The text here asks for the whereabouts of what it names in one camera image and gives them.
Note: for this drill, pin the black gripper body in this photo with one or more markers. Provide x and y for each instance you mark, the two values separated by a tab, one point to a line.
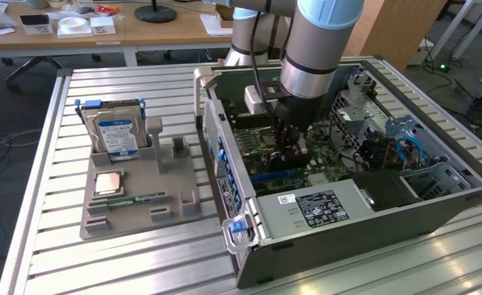
298	113

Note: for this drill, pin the black graphics card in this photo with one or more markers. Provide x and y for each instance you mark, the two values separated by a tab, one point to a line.
290	163

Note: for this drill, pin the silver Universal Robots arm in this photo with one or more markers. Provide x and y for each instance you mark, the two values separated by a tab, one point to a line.
319	46

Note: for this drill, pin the CPU socket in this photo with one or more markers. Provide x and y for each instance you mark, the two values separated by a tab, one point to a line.
266	138

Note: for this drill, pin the green motherboard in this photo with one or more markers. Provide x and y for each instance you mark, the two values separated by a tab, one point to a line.
323	147

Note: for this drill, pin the blue expansion slot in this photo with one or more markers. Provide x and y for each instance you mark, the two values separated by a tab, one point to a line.
271	176

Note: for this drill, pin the metal drive cage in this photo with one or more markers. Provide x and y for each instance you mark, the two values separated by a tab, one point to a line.
355	120

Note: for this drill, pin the grey power supply unit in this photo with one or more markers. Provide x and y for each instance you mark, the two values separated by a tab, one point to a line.
278	221

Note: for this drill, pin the case latch with blue tab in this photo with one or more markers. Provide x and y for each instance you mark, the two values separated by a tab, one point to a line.
236	229

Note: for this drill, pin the stack of white papers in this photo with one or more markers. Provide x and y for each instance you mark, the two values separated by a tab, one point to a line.
214	26

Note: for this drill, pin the wooden cabinet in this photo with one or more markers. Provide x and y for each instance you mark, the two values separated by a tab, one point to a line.
397	33

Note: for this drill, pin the open grey PC case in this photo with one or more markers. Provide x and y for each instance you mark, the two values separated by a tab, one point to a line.
347	246

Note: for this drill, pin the grey parts rack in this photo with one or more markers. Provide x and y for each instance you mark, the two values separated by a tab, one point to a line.
143	181

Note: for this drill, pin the white device with red button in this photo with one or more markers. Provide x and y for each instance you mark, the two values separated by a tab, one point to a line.
423	52

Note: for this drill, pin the metal disk bay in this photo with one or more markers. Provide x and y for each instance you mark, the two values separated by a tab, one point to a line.
438	181

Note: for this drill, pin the cardboard box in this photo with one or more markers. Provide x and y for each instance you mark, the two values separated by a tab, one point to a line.
224	10

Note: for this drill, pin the hard disk in blue carrier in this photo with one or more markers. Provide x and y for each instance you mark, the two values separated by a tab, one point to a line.
115	132

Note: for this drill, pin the green RAM stick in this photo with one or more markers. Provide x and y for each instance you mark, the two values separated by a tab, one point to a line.
125	200

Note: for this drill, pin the copper CPU chip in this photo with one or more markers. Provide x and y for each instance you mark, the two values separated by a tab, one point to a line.
107	184

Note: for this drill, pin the black lamp base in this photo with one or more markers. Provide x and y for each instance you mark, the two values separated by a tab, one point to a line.
155	15

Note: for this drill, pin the small white box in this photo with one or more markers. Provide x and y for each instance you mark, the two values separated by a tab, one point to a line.
103	26

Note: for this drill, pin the red plastic item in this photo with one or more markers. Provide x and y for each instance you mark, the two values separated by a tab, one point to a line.
105	10

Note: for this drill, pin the white box with tape roll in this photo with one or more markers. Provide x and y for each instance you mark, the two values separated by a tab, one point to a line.
75	27

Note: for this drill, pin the black chair base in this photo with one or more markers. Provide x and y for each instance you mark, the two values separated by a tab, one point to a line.
28	66

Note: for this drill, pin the wooden desk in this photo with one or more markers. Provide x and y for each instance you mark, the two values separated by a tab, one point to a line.
40	43

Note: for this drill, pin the black box on white card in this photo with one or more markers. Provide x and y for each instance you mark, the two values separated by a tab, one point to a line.
36	21

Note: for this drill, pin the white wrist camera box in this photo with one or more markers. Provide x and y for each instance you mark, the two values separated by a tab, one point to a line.
254	101

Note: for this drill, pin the white table frame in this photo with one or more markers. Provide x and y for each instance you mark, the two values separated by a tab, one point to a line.
467	30

